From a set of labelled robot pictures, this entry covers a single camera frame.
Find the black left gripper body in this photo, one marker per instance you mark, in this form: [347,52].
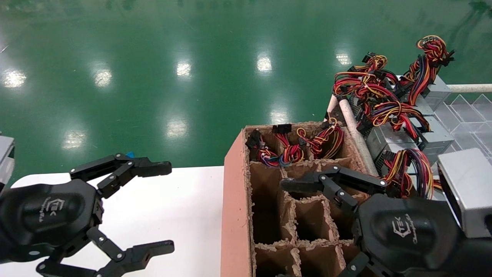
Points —
[46,215]

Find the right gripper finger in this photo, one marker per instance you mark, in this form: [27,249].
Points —
[346,179]
[357,267]

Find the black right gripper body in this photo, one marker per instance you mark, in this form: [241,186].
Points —
[407,231]

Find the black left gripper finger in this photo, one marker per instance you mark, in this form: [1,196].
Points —
[146,252]
[127,167]

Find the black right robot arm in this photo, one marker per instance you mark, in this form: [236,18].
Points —
[478,257]

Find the long white rack pipe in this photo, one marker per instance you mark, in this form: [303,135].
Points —
[355,130]

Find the grey power supply held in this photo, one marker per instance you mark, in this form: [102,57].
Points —
[469,188]

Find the short white rack pipe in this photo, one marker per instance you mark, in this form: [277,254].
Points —
[331,104]

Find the brown divided cardboard box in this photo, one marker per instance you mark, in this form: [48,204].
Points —
[234,211]

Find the transparent ridged plastic sheet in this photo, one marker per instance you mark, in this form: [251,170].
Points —
[469,115]

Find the white horizontal rack pipe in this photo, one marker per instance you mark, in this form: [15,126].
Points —
[469,88]

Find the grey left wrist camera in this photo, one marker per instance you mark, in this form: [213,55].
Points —
[5,157]

